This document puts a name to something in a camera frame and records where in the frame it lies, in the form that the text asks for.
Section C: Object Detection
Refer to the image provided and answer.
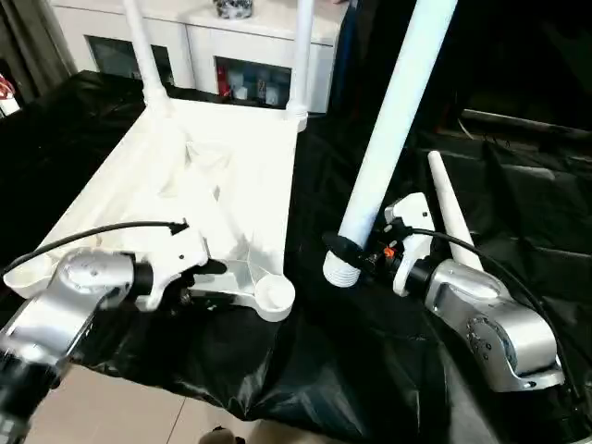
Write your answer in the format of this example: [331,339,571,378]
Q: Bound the white plastic table top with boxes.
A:
[2,96,310,324]

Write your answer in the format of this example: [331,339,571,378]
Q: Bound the white plastic table leg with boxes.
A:
[285,0,316,133]
[425,149,486,272]
[120,0,176,119]
[322,0,460,289]

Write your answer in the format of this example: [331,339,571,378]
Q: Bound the black plastic mat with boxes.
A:
[0,68,592,444]

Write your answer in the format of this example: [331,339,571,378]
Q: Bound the white glass-door cabinet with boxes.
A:
[48,0,346,115]

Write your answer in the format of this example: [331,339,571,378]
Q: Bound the grey object on cabinet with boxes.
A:
[212,0,256,19]

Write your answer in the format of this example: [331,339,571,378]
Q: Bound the red and white bag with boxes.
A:
[0,73,22,117]

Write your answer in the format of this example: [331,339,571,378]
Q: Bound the grey curtain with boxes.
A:
[0,0,78,104]

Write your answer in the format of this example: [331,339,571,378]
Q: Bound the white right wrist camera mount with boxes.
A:
[383,191,434,297]

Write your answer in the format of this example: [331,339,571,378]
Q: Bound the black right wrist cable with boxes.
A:
[392,224,582,404]

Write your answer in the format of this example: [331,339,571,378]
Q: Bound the blue vertical post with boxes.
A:
[332,0,358,113]

